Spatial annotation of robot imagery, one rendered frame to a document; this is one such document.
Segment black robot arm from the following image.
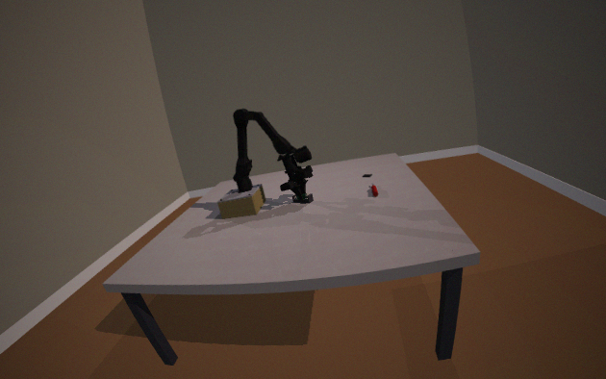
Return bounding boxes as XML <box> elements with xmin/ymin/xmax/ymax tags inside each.
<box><xmin>233</xmin><ymin>109</ymin><xmax>313</xmax><ymax>193</ymax></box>

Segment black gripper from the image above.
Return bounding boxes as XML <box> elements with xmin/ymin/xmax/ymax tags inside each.
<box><xmin>280</xmin><ymin>165</ymin><xmax>308</xmax><ymax>199</ymax></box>

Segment black battery holder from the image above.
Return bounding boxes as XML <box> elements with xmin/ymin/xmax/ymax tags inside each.
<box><xmin>292</xmin><ymin>193</ymin><xmax>314</xmax><ymax>203</ymax></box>

